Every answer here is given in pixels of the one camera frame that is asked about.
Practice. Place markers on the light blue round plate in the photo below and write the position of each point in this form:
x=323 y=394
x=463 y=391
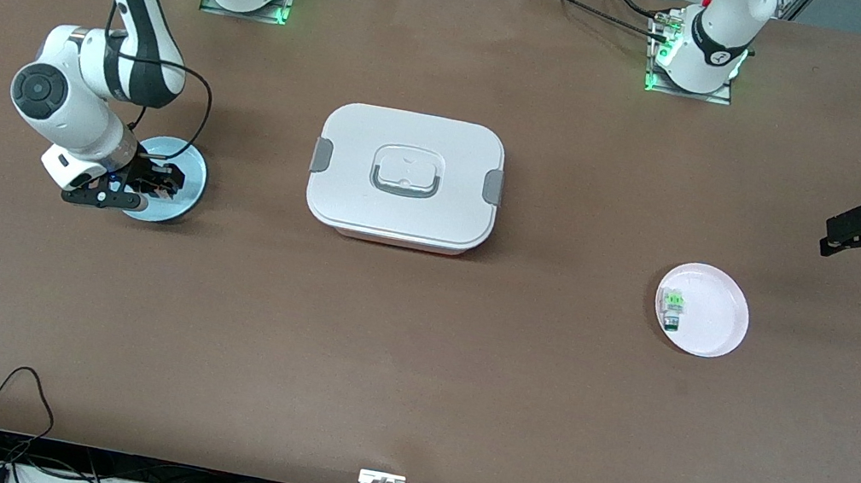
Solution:
x=190 y=186

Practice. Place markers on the white lunch box grey latches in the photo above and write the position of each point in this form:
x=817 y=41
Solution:
x=406 y=177

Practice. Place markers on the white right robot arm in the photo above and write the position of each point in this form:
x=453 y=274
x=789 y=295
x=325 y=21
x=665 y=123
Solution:
x=64 y=99

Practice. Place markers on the orange and black switch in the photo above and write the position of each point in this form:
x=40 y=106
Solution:
x=165 y=180

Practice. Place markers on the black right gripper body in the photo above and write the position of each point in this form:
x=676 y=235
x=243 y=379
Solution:
x=138 y=172

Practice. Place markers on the light pink round plate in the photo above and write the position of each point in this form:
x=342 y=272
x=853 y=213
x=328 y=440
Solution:
x=717 y=313

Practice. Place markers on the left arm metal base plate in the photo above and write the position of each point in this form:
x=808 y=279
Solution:
x=654 y=83

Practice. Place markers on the green and white switch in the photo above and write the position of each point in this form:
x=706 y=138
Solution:
x=673 y=308

